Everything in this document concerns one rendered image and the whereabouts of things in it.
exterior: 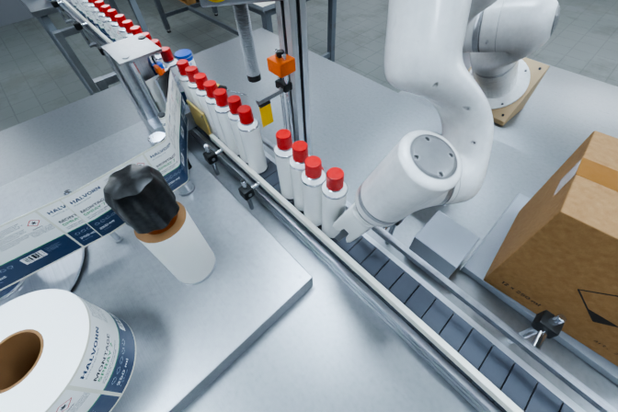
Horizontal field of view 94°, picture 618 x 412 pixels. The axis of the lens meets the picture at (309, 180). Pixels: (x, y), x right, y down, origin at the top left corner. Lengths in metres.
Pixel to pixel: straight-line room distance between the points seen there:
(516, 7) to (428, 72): 0.51
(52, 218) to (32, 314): 0.19
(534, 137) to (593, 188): 0.60
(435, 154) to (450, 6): 0.15
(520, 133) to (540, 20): 0.45
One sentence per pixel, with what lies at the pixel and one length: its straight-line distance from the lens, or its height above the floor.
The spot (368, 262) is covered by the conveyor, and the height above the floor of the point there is 0.88.
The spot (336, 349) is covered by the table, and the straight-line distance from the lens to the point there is 0.67.
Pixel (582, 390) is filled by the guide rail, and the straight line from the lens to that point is 0.65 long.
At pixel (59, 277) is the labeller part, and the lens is 0.85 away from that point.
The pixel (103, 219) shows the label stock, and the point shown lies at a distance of 0.78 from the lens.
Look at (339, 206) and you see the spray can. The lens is 0.58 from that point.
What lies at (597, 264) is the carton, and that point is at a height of 1.06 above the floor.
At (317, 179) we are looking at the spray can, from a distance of 0.58.
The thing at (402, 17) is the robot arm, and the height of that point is 1.36.
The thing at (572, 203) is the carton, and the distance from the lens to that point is 0.59.
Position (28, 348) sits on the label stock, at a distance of 0.70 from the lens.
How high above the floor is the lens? 1.49
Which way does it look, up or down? 50 degrees down
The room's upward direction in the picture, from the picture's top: 3 degrees counter-clockwise
